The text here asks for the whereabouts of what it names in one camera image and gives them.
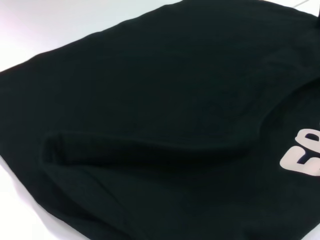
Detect black shirt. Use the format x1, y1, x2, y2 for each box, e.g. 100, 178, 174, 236
0, 0, 320, 240

